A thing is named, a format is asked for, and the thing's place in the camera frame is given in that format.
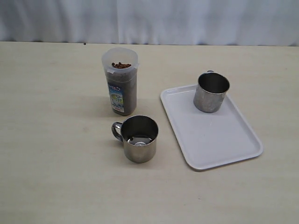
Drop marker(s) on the white plastic tray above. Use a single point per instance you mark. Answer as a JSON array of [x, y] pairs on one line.
[[209, 140]]

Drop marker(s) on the steel mug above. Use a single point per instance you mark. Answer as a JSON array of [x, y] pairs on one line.
[[210, 91], [139, 137]]

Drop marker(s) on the clear plastic container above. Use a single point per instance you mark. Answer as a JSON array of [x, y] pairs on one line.
[[120, 67]]

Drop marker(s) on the white curtain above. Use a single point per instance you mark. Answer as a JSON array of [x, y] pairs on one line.
[[175, 22]]

